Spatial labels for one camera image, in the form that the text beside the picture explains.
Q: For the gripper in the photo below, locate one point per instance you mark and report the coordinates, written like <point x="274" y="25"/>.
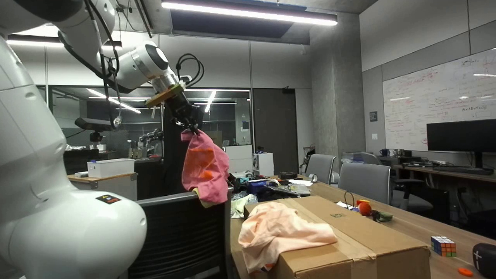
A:
<point x="181" y="107"/>

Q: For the pale yellow cloth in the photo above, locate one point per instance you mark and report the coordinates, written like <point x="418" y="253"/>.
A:
<point x="200" y="197"/>

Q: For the blue plastic container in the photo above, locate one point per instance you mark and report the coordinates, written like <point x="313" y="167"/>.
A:
<point x="257" y="186"/>

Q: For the dark door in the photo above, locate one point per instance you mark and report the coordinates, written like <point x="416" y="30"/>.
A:
<point x="276" y="131"/>

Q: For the colour puzzle cube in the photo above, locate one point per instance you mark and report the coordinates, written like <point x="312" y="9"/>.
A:
<point x="443" y="246"/>

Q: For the white plastic box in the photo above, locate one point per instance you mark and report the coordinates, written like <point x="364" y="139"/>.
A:
<point x="110" y="168"/>

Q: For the blue mug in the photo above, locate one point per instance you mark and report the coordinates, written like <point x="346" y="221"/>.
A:
<point x="384" y="152"/>

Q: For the wooden desk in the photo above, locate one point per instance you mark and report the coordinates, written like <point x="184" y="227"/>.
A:
<point x="449" y="175"/>

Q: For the wooden top cart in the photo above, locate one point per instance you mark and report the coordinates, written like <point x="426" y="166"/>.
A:
<point x="112" y="186"/>

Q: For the grey office chair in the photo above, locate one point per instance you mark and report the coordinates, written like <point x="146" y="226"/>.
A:
<point x="407" y="193"/>
<point x="364" y="182"/>
<point x="320" y="167"/>

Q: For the black monitor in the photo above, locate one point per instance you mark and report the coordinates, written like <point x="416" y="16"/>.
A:
<point x="461" y="135"/>

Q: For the camera on mount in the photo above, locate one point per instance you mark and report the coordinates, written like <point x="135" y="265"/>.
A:
<point x="93" y="124"/>

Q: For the dark wall sign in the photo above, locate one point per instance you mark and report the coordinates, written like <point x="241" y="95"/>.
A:
<point x="373" y="116"/>

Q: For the clear plastic bag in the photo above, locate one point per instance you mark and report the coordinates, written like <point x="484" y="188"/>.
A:
<point x="242" y="203"/>

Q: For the black mesh office chair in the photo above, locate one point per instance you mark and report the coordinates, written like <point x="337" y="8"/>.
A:
<point x="182" y="236"/>

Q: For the orange ball toy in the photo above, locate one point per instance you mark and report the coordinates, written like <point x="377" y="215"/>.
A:
<point x="364" y="208"/>

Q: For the orange disc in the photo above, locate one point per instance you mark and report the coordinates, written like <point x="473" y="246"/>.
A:
<point x="465" y="271"/>

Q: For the long ceiling light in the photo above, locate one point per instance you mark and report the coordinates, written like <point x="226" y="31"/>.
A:
<point x="248" y="13"/>
<point x="35" y="42"/>

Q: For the black round speaker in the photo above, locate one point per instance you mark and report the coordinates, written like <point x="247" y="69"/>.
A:
<point x="486" y="260"/>

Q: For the peach cloth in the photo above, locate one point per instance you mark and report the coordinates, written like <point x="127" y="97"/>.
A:
<point x="279" y="232"/>

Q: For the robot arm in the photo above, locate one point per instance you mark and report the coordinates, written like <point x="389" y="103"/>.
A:
<point x="46" y="217"/>

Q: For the cardboard box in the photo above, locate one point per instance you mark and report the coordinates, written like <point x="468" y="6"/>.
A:
<point x="360" y="240"/>

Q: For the small black box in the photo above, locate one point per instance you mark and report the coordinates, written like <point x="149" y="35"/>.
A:
<point x="288" y="174"/>

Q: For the roll of tape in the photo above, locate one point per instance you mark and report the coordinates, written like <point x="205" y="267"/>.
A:
<point x="313" y="178"/>

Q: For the pink cloth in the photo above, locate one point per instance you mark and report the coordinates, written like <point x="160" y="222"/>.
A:
<point x="205" y="166"/>

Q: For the whiteboard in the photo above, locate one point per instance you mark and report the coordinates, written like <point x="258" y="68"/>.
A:
<point x="438" y="93"/>

